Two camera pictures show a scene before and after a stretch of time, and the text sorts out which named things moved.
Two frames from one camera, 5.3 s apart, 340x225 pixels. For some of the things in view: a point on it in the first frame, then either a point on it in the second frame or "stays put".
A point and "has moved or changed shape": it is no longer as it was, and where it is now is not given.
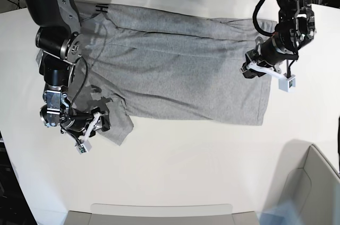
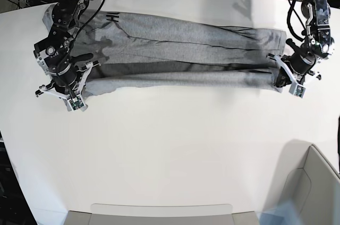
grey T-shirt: (146, 65) has moved or changed shape
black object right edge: (339, 143) stays put
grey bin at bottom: (161, 214) stays put
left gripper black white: (78, 124) -> (68, 80)
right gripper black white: (271, 54) -> (297, 66)
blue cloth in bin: (285, 213) stays put
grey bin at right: (304, 176) stays put
